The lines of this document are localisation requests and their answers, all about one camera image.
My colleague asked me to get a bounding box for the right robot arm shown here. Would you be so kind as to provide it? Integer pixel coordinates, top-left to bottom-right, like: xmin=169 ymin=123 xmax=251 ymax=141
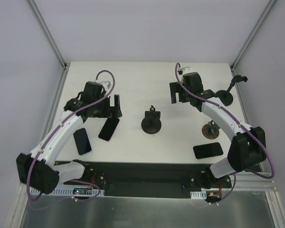
xmin=169 ymin=67 xmax=268 ymax=189

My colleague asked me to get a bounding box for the blue phone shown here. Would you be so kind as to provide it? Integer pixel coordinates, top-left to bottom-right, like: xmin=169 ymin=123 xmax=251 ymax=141
xmin=73 ymin=128 xmax=92 ymax=155

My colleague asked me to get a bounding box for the black tall phone stand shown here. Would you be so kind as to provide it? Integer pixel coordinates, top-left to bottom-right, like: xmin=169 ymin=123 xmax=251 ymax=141
xmin=216 ymin=75 xmax=248 ymax=106

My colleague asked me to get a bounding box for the brown base phone stand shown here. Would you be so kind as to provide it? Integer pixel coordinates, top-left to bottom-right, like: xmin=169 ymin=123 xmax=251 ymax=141
xmin=202 ymin=120 xmax=220 ymax=140

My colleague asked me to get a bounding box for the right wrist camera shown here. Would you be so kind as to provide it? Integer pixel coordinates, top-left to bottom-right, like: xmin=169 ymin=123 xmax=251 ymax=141
xmin=177 ymin=66 xmax=193 ymax=76

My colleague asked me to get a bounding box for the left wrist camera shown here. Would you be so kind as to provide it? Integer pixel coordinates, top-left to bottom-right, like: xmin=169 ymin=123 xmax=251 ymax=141
xmin=94 ymin=80 xmax=112 ymax=95

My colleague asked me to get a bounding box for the aluminium frame post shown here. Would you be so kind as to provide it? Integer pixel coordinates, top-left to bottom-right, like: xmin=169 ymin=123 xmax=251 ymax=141
xmin=26 ymin=0 xmax=71 ymax=69
xmin=230 ymin=0 xmax=278 ymax=72

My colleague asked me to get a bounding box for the right aluminium frame post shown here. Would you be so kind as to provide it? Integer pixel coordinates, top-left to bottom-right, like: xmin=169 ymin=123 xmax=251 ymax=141
xmin=230 ymin=0 xmax=278 ymax=72

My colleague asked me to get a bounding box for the purple phone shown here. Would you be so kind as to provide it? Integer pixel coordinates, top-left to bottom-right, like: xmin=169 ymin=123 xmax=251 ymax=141
xmin=98 ymin=118 xmax=120 ymax=142

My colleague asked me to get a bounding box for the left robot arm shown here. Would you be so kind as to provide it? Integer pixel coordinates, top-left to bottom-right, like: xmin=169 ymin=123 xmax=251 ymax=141
xmin=16 ymin=81 xmax=122 ymax=194

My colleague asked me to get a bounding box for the left aluminium frame post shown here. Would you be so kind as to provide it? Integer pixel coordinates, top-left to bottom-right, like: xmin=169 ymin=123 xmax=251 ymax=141
xmin=26 ymin=0 xmax=71 ymax=69

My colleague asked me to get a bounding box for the black phone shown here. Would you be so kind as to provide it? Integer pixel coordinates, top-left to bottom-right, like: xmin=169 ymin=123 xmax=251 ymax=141
xmin=193 ymin=142 xmax=223 ymax=160

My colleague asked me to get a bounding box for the black clamp phone stand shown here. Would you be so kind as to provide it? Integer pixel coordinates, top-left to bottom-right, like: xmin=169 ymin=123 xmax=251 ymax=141
xmin=141 ymin=105 xmax=162 ymax=134

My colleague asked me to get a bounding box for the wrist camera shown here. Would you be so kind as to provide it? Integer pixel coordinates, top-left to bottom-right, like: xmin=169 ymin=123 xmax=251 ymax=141
xmin=177 ymin=66 xmax=193 ymax=76
xmin=94 ymin=80 xmax=112 ymax=95

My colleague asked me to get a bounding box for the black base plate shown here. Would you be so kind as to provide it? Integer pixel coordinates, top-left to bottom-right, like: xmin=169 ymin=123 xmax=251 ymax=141
xmin=54 ymin=161 xmax=237 ymax=198

